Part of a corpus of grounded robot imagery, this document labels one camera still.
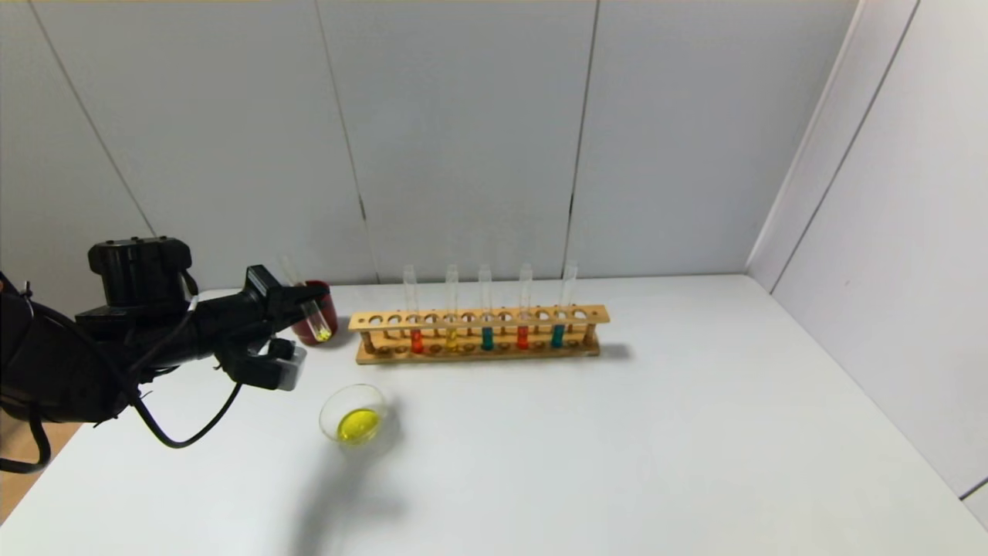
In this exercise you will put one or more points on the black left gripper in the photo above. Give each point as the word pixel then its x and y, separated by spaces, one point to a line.
pixel 263 292

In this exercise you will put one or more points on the yellow pigment glass test tube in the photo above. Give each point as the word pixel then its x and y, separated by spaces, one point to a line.
pixel 452 340
pixel 323 333

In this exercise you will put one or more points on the red pigment glass test tube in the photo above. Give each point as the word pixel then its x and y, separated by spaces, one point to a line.
pixel 417 342
pixel 522 338

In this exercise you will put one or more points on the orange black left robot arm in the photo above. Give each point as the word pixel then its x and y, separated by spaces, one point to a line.
pixel 69 363

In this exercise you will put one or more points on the teal pigment glass test tube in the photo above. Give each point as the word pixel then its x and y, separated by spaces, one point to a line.
pixel 487 340
pixel 557 337

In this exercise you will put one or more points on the wooden test tube rack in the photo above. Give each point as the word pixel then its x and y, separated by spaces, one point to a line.
pixel 494 356

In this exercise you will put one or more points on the dark red cup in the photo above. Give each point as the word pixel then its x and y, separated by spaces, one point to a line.
pixel 330 303

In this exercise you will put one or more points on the clear glass dish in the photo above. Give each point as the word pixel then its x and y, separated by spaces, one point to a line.
pixel 359 425

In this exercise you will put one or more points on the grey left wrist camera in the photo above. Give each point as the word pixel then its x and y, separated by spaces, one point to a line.
pixel 270 374

